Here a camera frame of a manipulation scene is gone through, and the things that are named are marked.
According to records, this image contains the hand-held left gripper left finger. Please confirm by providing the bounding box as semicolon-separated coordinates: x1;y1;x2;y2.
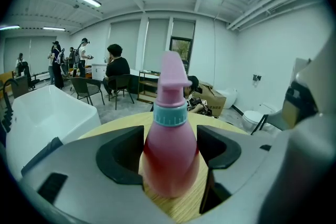
20;125;182;224

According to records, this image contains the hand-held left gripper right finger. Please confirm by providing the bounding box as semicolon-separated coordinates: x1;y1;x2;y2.
183;124;321;224

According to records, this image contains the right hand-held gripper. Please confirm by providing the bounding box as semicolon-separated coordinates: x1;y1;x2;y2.
281;38;336;130

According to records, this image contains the pink pump bottle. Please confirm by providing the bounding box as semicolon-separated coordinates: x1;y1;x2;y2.
142;50;201;198

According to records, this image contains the round wooden table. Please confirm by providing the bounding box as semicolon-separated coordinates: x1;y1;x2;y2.
78;111;250;221

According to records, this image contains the white bathtub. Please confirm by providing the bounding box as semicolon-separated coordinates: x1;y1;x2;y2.
5;84;102;179

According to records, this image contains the white egg-shaped toilet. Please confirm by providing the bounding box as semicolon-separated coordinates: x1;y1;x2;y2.
215;87;238;110

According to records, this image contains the large cardboard box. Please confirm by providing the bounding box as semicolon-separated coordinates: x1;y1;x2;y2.
196;80;227;117

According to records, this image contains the dark wicker chair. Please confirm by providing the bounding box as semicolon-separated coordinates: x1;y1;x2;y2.
107;73;135;111
70;76;106;108

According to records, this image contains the white cabinet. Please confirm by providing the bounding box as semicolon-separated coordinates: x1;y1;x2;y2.
91;62;109;81

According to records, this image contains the black bathtub faucet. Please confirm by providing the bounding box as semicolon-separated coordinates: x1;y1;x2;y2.
0;78;19;135

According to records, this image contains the black office chair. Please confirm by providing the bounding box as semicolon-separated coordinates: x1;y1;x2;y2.
19;61;40;90

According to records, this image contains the dark framed window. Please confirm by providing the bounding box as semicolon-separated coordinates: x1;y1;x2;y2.
170;36;193;74

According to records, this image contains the wooden frame shelf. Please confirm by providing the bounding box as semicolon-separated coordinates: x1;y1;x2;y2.
136;70;161;104

